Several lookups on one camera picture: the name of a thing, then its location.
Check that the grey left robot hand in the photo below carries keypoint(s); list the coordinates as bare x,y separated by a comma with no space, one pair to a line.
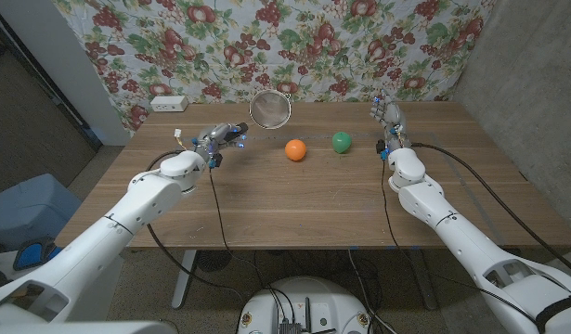
217,139

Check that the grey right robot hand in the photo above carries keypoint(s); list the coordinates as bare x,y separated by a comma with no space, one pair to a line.
391,118

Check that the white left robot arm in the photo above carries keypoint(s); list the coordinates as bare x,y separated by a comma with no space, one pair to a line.
104,236

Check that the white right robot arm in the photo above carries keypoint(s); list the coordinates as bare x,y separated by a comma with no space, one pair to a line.
471,241

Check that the green ball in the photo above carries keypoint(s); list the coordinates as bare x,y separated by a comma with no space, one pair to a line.
341,142

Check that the white power strip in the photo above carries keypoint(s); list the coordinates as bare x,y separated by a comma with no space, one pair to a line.
169,104

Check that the orange ball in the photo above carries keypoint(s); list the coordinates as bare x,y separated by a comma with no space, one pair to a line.
295,150

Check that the fruit print backdrop cloth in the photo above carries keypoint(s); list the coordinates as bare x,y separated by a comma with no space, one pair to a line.
289,46

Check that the black round fan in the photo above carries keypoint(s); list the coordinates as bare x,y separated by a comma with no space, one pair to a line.
214,260

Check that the white table leg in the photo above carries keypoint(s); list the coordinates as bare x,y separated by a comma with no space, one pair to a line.
184,278

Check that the grey table leg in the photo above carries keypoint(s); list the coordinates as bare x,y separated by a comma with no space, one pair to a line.
423,278

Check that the white robot torso base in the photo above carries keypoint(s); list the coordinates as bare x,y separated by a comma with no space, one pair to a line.
303,301

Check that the blue grey storage bin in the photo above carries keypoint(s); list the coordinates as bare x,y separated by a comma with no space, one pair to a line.
29,209

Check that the blue and black pad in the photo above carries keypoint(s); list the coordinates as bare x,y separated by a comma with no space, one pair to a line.
32,254

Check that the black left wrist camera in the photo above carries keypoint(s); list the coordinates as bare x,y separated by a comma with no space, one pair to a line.
216,160

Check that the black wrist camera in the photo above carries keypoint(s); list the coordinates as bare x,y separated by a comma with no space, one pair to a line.
380,146
216,160

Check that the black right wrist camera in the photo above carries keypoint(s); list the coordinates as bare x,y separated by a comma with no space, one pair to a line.
380,146

